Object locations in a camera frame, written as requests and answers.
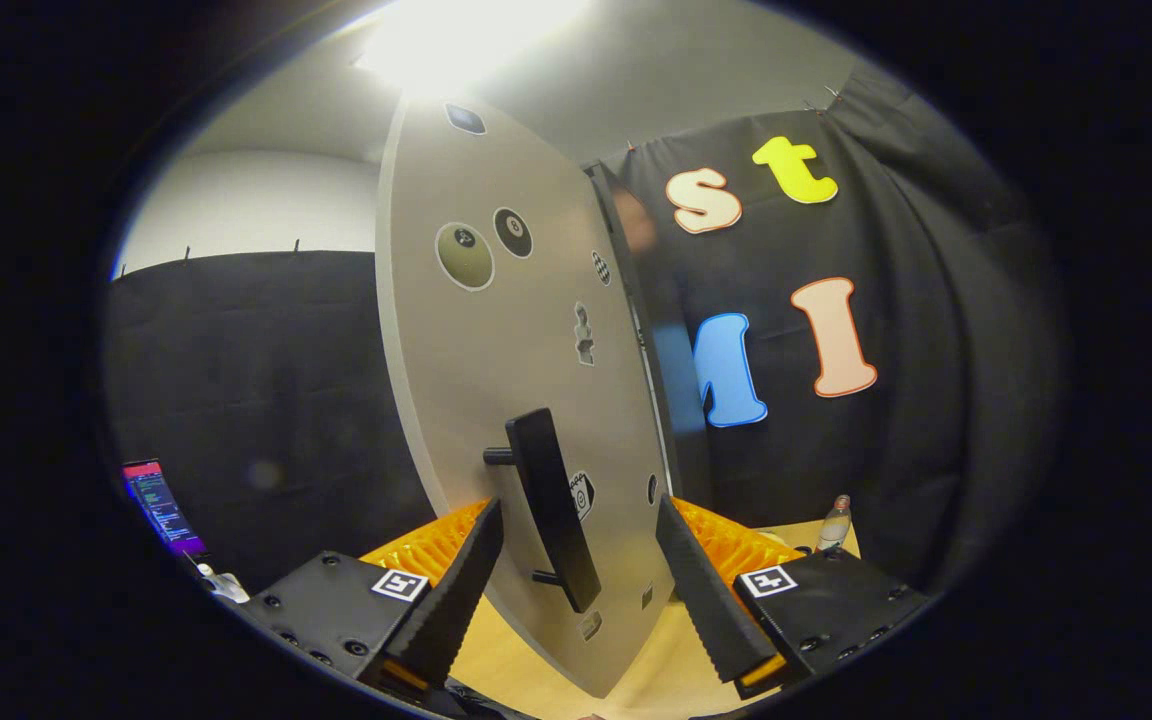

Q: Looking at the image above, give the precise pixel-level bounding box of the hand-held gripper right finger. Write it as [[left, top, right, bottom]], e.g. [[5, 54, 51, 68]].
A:
[[656, 494, 932, 701]]

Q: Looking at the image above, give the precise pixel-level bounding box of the black door handle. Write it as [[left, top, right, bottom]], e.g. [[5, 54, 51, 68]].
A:
[[483, 408, 603, 614]]

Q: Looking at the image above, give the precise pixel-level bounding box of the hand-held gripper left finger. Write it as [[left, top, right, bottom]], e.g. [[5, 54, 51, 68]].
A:
[[241, 497, 505, 701]]

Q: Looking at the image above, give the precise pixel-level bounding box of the large ceiling light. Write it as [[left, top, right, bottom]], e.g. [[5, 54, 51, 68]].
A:
[[356, 0, 587, 96]]

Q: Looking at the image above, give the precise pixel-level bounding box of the black backdrop cloth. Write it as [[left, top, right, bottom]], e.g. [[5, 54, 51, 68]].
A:
[[104, 60, 1067, 601]]

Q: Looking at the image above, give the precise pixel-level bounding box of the small white object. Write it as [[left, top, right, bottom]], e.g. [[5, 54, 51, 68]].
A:
[[198, 563, 250, 604]]

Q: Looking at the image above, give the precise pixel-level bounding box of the lit computer screen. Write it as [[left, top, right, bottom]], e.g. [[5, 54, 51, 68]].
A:
[[121, 459, 207, 558]]

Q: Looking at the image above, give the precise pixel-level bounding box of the dark grey shoe cabinet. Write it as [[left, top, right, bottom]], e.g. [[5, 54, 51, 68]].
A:
[[586, 160, 717, 511]]

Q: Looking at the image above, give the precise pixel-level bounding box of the beige shoe cabinet door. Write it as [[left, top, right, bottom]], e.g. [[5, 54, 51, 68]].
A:
[[374, 95, 677, 699]]

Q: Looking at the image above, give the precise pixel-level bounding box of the clear plastic bottle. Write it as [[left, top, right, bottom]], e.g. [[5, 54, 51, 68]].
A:
[[816, 494, 854, 554]]

